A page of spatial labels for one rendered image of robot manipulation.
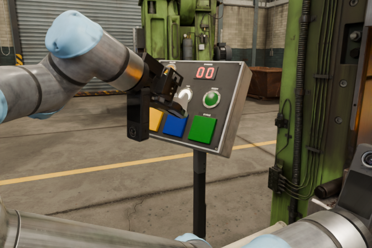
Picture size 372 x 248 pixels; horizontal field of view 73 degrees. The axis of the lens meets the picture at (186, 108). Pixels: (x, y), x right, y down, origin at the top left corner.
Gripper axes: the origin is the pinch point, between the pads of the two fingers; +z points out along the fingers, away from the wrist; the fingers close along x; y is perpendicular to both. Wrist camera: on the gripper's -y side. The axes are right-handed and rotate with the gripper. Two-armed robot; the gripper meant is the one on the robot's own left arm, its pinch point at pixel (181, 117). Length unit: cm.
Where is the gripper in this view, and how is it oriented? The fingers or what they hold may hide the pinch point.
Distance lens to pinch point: 64.2
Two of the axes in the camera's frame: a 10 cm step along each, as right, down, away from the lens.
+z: 5.2, 3.5, 7.8
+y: 3.0, -9.3, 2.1
